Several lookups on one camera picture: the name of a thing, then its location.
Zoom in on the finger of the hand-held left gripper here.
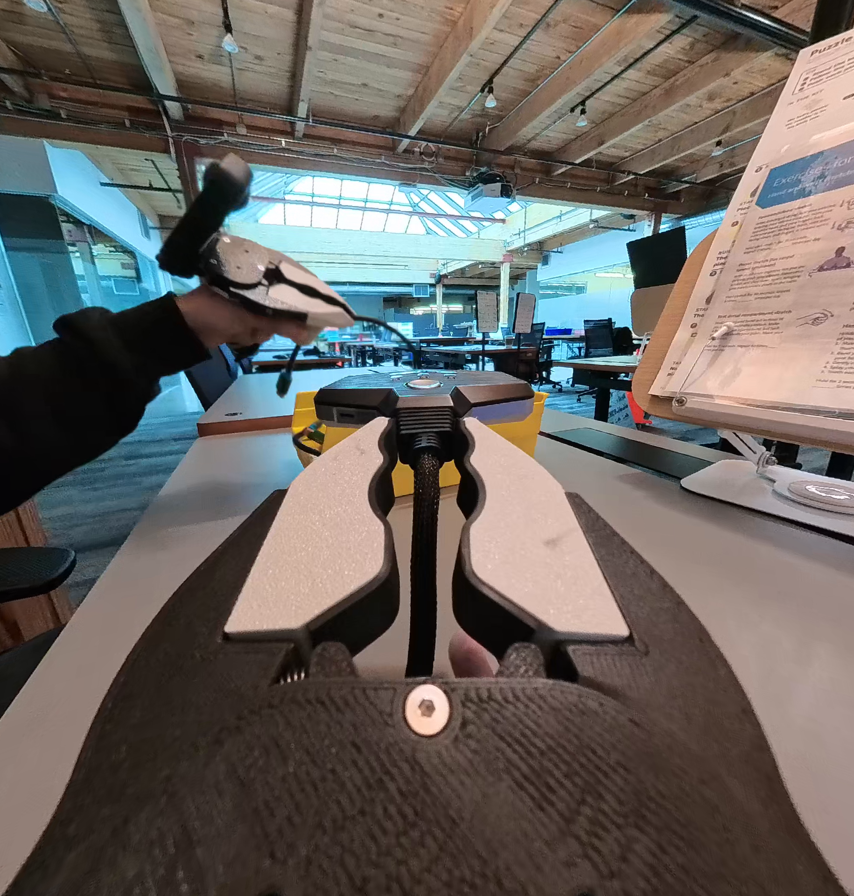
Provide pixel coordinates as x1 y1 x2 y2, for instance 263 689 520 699
212 233 345 307
209 279 358 330

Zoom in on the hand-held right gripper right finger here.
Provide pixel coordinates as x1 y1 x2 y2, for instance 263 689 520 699
452 416 632 662

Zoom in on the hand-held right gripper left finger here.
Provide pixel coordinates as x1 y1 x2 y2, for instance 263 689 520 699
223 416 401 662

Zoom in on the thin black usb cable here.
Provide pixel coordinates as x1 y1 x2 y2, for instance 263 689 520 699
276 315 422 400

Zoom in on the yellow plastic bin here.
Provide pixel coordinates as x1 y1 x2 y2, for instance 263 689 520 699
292 390 548 498

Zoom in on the black braided hub cable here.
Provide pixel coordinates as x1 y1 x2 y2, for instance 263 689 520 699
399 448 448 680

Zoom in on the black usb hub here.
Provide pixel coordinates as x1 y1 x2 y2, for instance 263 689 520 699
314 372 537 464

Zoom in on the person's left forearm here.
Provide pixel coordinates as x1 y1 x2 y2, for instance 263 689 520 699
0 293 212 525

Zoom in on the person's left hand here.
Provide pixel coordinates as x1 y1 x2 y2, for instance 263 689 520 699
177 286 309 351

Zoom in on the person's right hand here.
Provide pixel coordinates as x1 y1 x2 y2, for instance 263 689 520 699
448 633 499 680

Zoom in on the wood edged table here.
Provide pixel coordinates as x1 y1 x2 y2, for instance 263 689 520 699
197 365 414 439

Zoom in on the dark blue office chair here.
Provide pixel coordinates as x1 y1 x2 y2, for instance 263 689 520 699
184 343 240 413

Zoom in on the white board on stand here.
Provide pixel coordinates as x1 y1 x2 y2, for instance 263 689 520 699
475 290 500 372
511 292 537 372

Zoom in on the ceiling projector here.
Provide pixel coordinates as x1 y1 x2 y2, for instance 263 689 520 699
464 182 517 212

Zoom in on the wooden document stand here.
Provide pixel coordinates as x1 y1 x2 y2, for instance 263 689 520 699
630 20 854 545

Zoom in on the black office chair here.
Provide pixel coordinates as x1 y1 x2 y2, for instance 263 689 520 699
0 546 78 746

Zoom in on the wooden pillar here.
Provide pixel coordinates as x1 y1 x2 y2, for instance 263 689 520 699
0 500 76 660

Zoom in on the black monitor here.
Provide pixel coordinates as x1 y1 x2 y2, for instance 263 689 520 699
626 225 689 290

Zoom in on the instruction sheet blue header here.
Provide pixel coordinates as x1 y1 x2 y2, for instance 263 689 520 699
649 136 854 415

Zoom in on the white instruction sheet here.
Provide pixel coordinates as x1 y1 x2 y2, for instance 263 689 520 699
777 20 854 165

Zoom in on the black desk cable tray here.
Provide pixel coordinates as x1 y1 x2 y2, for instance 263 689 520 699
542 427 723 483

